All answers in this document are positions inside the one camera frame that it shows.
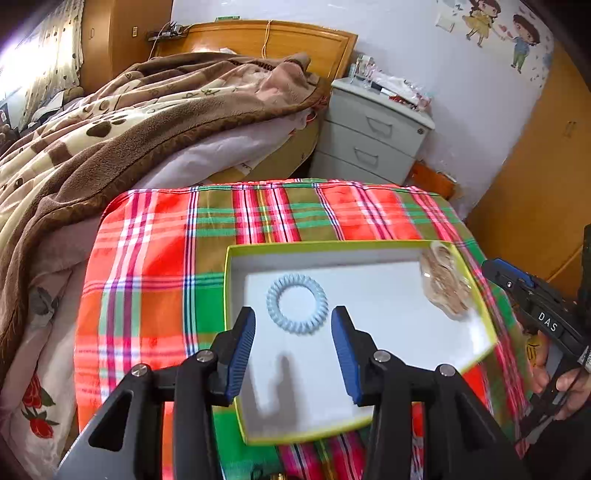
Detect patterned curtain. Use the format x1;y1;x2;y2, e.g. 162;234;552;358
0;0;86;121

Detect wooden bed headboard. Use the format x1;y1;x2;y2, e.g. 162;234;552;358
154;20;358;185

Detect person's right hand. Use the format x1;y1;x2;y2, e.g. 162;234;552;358
530;336;591;422

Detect black charger cables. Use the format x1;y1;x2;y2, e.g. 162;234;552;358
148;23;190;41

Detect grey nightstand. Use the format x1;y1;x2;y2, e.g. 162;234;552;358
309;76;435;185

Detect cartoon children wall sticker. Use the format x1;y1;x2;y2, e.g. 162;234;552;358
436;0;555;84

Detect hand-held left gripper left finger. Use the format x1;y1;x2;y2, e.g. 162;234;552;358
55;306;257;480

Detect wooden door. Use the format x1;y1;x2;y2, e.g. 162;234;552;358
466;41;591;296

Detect red green plaid cloth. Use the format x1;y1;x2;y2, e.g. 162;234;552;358
74;180;536;480

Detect orange stool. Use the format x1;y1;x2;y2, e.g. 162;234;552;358
406;161;462;201

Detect clutter of small bottles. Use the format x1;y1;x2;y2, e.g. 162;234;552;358
348;53;435;112

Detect wooden wardrobe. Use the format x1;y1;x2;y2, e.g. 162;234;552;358
81;0;174;93

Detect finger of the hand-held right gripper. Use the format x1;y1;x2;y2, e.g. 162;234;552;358
480;260;525;302
495;258;537;291

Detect brown paw-print blanket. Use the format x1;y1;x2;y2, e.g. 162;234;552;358
0;51;333;384

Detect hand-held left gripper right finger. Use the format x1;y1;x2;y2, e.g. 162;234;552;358
330;305;532;480

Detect light blue spiral hair tie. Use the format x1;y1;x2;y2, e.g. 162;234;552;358
266;274;329;333

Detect green-rimmed white box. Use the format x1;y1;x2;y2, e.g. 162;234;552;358
225;240;499;446

